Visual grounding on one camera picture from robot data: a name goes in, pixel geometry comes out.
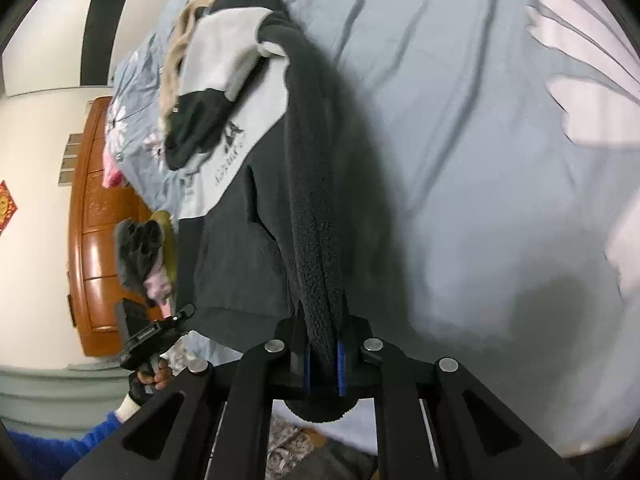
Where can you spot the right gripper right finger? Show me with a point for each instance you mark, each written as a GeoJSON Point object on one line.
{"type": "Point", "coordinates": [437, 420]}

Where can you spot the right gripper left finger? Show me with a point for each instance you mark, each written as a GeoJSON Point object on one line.
{"type": "Point", "coordinates": [212, 424]}

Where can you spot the black and white fleece jacket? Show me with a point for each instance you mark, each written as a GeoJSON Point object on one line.
{"type": "Point", "coordinates": [251, 140]}

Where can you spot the blue sleeve forearm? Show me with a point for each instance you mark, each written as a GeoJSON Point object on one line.
{"type": "Point", "coordinates": [52, 458]}

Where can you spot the person's left hand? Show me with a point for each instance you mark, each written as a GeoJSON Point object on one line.
{"type": "Point", "coordinates": [160, 377]}

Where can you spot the pink folded garment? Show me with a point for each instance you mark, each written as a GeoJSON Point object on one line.
{"type": "Point", "coordinates": [157, 284]}

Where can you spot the orange wooden headboard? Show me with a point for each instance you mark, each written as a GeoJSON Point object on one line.
{"type": "Point", "coordinates": [94, 213]}

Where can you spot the olive yellow garment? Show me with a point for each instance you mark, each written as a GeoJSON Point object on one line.
{"type": "Point", "coordinates": [163, 219]}

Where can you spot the dark grey folded garment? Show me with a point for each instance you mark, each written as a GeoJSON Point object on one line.
{"type": "Point", "coordinates": [137, 246]}

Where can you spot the pink plush pillow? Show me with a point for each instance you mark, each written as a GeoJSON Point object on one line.
{"type": "Point", "coordinates": [112, 176]}

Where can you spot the beige knit sweater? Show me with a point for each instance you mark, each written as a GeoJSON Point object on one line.
{"type": "Point", "coordinates": [180, 60]}

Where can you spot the blue floral duvet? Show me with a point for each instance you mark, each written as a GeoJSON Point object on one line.
{"type": "Point", "coordinates": [489, 179]}

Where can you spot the white wardrobe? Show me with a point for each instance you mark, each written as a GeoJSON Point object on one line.
{"type": "Point", "coordinates": [64, 44]}

